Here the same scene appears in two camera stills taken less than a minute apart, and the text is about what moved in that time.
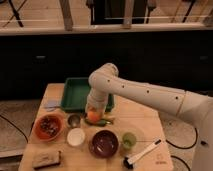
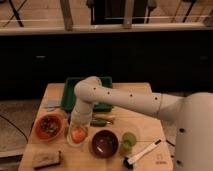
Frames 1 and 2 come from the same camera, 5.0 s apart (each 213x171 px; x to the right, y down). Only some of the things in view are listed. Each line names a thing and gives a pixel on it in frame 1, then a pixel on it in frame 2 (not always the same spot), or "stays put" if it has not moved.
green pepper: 100,123 stays put
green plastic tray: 75,95 stays put
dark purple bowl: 103,144 stays put
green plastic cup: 129,140 stays put
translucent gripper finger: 101,112 → 86,129
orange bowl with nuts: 49,127 stays put
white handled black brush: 128,162 stays put
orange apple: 93,116 → 78,134
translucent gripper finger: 89,109 → 69,138
